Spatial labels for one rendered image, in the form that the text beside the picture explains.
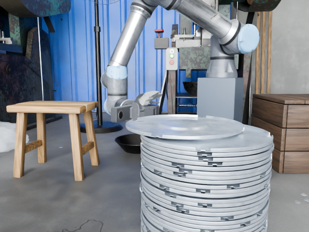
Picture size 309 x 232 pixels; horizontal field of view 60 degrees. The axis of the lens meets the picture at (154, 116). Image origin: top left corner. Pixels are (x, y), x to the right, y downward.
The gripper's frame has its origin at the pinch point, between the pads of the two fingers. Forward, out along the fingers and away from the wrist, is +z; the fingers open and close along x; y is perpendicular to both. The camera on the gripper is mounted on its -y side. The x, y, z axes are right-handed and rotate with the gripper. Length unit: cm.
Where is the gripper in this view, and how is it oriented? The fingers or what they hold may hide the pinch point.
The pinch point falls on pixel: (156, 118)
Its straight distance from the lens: 77.2
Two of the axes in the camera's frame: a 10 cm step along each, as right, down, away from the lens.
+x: 0.0, 9.9, 1.5
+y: 8.3, -0.8, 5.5
